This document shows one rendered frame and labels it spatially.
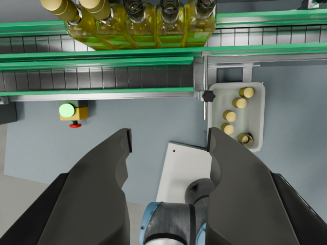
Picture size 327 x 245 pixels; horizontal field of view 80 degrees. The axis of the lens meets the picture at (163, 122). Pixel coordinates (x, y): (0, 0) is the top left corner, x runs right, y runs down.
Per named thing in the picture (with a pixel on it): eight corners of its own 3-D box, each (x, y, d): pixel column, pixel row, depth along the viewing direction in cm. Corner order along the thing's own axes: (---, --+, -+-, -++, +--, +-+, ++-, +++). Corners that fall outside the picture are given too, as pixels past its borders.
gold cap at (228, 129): (230, 132, 70) (234, 135, 65) (220, 132, 70) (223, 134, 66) (230, 122, 69) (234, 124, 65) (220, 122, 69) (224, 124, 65)
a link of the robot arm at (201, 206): (227, 231, 64) (241, 268, 51) (185, 228, 65) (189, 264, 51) (230, 197, 62) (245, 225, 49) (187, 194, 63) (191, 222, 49)
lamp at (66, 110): (74, 103, 65) (70, 103, 62) (76, 116, 66) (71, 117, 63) (61, 103, 65) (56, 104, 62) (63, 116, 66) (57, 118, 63)
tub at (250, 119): (254, 82, 68) (266, 81, 60) (251, 145, 72) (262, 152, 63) (204, 83, 69) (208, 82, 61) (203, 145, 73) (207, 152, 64)
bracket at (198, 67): (203, 66, 62) (207, 63, 56) (203, 96, 64) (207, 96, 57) (191, 66, 63) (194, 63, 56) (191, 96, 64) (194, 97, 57)
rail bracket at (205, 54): (207, 56, 55) (216, 46, 43) (206, 115, 58) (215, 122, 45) (196, 57, 55) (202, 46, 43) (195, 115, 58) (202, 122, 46)
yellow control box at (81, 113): (87, 98, 72) (78, 99, 65) (89, 118, 73) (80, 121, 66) (69, 99, 73) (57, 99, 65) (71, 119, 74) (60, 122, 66)
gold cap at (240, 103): (242, 107, 68) (246, 108, 64) (231, 108, 68) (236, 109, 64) (242, 97, 68) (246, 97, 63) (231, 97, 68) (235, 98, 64)
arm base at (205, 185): (222, 218, 74) (229, 237, 64) (182, 213, 75) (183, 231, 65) (228, 181, 72) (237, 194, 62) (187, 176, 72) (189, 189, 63)
